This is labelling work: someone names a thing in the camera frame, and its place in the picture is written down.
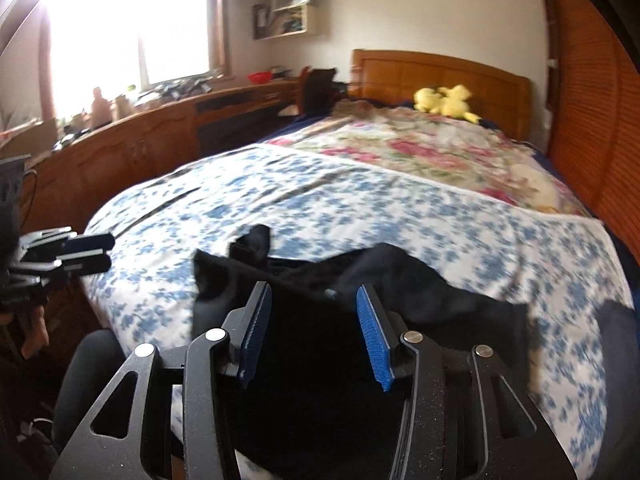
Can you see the black coat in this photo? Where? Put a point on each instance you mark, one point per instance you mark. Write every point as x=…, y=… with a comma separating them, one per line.
x=310, y=360

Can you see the window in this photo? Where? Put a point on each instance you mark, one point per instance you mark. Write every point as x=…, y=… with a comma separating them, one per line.
x=125, y=25

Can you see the person's left hand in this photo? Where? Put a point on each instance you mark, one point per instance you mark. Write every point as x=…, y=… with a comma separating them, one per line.
x=35, y=332

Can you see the wooden headboard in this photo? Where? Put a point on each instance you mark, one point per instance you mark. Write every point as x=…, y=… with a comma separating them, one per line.
x=400, y=72

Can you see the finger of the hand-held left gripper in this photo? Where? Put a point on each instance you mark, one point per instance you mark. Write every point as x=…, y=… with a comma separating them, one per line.
x=85, y=264
x=90, y=243

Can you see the brown bottle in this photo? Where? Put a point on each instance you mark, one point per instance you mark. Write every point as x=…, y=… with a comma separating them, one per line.
x=100, y=107

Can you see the yellow plush toy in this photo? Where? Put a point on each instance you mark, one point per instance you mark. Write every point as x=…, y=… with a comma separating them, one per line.
x=445, y=101

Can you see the wooden louvred wardrobe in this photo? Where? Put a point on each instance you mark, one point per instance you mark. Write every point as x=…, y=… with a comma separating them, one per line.
x=595, y=110

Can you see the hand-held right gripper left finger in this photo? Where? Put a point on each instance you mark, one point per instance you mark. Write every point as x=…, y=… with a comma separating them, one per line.
x=255, y=335

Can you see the wooden chair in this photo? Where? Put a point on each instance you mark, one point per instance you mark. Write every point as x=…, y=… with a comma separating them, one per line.
x=317, y=90

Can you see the white wall shelf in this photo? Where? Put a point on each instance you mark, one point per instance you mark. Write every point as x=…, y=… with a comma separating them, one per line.
x=290, y=10

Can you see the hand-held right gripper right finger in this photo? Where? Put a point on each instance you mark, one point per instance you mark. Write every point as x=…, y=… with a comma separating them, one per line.
x=372, y=340

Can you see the red basket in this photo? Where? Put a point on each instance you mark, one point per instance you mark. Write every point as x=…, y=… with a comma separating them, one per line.
x=260, y=78

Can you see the wooden desk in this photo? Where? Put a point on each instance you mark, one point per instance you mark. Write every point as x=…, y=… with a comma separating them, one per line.
x=150, y=140

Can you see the blue floral bed sheet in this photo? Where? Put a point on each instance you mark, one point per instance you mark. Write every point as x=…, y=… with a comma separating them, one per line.
x=350, y=200

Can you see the cardboard box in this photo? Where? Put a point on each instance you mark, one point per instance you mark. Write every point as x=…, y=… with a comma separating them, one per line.
x=30, y=137

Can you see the pink floral quilt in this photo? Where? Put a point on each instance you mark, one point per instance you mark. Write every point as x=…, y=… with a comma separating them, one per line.
x=430, y=155

